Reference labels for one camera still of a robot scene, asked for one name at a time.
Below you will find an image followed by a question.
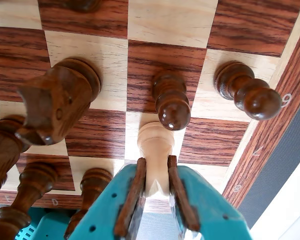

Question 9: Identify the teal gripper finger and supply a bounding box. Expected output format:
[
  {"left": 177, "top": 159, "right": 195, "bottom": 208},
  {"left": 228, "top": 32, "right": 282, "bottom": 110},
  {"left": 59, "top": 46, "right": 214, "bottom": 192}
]
[
  {"left": 166, "top": 154, "right": 253, "bottom": 240},
  {"left": 68, "top": 157, "right": 148, "bottom": 240}
]

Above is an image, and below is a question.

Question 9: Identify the light wooden knight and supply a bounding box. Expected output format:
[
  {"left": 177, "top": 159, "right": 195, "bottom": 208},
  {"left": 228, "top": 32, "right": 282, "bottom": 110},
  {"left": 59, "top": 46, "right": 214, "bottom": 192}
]
[{"left": 136, "top": 121, "right": 175, "bottom": 198}]

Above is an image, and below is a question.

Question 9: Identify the dark wooden rook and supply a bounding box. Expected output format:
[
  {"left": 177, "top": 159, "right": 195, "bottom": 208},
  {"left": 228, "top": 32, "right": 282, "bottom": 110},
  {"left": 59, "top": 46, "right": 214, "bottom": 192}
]
[{"left": 63, "top": 167, "right": 114, "bottom": 240}]

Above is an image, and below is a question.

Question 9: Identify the dark wooden queen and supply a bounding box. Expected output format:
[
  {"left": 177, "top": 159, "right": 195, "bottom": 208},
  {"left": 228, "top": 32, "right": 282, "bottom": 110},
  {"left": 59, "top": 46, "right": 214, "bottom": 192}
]
[{"left": 0, "top": 161, "right": 59, "bottom": 240}]

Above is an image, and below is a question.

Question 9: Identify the dark wooden pawn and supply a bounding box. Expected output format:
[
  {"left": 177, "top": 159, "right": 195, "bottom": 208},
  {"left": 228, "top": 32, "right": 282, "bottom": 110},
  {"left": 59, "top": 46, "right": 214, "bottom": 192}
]
[
  {"left": 213, "top": 60, "right": 283, "bottom": 121},
  {"left": 151, "top": 69, "right": 192, "bottom": 132},
  {"left": 64, "top": 0, "right": 102, "bottom": 13}
]

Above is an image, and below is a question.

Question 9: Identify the dark wooden bishop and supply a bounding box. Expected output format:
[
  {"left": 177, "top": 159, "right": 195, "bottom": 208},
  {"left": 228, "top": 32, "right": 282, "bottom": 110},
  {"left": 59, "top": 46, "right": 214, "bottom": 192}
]
[{"left": 0, "top": 114, "right": 31, "bottom": 195}]

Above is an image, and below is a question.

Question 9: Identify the dark wooden knight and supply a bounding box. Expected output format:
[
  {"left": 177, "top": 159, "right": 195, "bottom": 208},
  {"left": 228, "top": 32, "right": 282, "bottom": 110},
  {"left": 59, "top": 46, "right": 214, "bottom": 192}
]
[{"left": 14, "top": 57, "right": 102, "bottom": 146}]

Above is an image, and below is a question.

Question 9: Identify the wooden chessboard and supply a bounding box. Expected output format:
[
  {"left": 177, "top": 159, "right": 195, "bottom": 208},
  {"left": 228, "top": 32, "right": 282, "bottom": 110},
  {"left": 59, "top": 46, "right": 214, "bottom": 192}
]
[{"left": 0, "top": 0, "right": 300, "bottom": 213}]

